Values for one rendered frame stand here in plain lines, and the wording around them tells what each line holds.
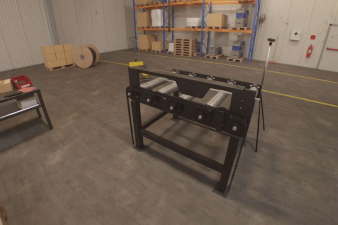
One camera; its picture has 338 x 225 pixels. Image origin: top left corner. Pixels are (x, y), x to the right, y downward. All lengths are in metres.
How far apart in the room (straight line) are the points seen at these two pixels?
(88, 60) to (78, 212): 6.52
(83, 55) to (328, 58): 11.57
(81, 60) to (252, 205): 7.57
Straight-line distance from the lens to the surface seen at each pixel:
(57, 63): 8.46
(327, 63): 10.51
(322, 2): 10.43
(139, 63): 6.33
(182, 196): 1.85
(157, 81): 2.13
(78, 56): 7.92
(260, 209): 1.96
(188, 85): 1.42
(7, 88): 3.35
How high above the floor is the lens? 1.56
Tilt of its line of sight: 24 degrees down
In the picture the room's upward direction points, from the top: straight up
